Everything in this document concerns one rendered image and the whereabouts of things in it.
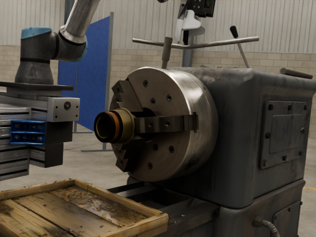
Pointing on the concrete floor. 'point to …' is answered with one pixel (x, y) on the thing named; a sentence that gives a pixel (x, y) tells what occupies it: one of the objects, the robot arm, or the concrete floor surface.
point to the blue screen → (90, 76)
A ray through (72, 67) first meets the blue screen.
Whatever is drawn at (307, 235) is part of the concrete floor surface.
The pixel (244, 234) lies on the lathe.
